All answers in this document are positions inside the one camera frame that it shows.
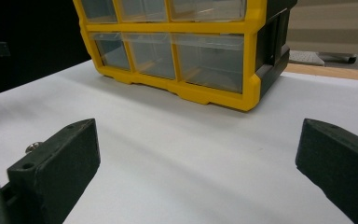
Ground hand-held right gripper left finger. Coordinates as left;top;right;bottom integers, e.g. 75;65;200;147
0;118;102;224

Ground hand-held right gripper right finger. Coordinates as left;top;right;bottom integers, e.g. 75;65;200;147
295;118;358;224

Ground yellow black storage organizer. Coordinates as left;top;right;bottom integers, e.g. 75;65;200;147
73;0;298;112

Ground grey metal stand foot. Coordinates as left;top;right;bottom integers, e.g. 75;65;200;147
288;49;357;67

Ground black curtain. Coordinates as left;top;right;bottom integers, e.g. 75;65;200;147
0;0;91;100

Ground set of clear organizer drawers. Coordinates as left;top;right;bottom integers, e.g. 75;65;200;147
79;0;247;94

